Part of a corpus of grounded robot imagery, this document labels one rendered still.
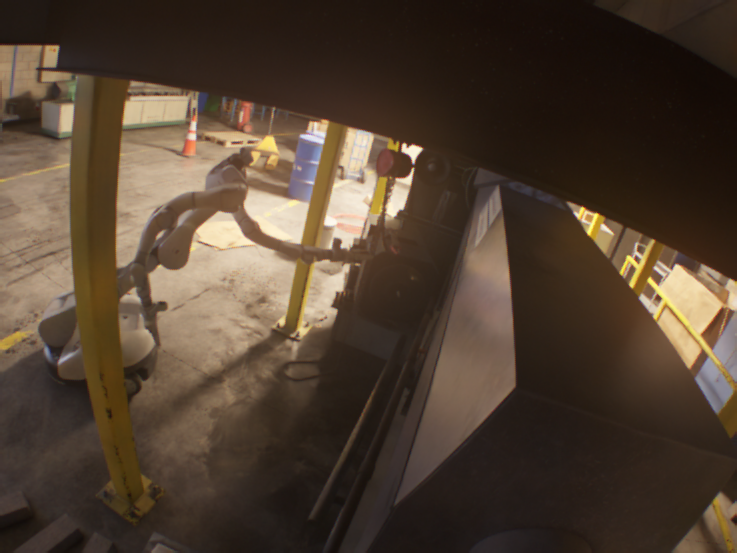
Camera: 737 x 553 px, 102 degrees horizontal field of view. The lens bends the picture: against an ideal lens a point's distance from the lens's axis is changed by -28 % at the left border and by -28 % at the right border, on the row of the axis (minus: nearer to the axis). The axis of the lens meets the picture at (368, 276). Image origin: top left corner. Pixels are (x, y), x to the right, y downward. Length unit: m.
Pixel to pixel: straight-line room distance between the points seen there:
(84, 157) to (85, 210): 0.13
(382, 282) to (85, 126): 1.90
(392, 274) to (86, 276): 1.76
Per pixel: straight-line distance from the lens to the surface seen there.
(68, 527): 1.86
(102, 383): 1.37
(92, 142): 1.03
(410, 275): 2.46
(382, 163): 2.18
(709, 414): 0.51
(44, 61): 10.49
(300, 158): 5.78
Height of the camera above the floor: 1.68
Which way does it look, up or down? 24 degrees down
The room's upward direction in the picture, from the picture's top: 16 degrees clockwise
